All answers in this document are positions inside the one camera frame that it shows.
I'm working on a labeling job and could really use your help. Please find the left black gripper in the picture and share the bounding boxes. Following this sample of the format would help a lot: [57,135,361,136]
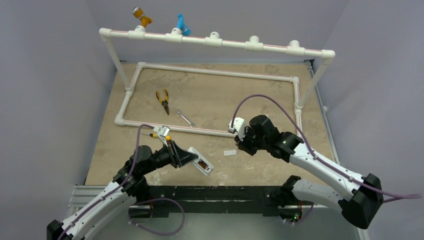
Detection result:
[141,139,198,175]

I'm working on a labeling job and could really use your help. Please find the white remote control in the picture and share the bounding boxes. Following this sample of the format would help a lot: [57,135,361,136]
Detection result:
[187,146,214,176]

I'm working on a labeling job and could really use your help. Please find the white battery compartment cover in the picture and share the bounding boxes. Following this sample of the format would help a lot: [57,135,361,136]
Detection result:
[223,149,237,156]

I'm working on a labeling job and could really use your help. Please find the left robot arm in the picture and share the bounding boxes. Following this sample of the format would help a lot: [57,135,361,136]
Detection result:
[46,140,201,240]

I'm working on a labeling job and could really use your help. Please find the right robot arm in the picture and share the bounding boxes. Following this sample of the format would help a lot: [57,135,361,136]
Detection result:
[228,115,384,230]

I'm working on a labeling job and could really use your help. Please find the silver open-end wrench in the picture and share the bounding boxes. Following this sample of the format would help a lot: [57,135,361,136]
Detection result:
[175,109,196,128]

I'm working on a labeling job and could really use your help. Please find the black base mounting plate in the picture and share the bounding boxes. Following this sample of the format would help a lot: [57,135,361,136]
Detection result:
[116,185,315,220]

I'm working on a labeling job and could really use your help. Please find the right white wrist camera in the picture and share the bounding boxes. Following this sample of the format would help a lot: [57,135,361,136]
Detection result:
[228,117,248,141]

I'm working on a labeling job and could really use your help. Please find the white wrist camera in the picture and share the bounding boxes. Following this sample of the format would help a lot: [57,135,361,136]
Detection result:
[228,117,248,141]
[153,125,170,147]

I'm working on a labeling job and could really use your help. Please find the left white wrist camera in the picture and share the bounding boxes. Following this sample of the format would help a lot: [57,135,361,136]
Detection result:
[153,125,170,147]

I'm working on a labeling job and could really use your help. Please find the yellow handled screwdriver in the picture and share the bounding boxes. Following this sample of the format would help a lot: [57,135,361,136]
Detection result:
[142,133,172,141]

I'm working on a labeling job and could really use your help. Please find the yellow handled pliers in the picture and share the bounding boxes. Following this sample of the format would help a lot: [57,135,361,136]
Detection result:
[155,88,170,116]

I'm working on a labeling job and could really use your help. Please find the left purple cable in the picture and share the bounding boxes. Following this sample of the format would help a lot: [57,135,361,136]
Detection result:
[56,123,186,240]

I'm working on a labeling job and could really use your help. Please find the white PVC pipe frame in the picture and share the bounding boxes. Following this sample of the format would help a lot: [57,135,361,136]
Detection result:
[99,25,336,135]

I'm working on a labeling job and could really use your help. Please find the aluminium extrusion rail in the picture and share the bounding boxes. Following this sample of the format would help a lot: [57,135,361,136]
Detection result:
[67,184,363,210]

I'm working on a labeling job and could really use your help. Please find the blue hose nozzle fitting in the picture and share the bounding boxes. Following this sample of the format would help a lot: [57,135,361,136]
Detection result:
[176,13,192,37]

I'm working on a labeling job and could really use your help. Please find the orange hose nozzle fitting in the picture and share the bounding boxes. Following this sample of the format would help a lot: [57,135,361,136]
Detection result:
[132,7,153,28]

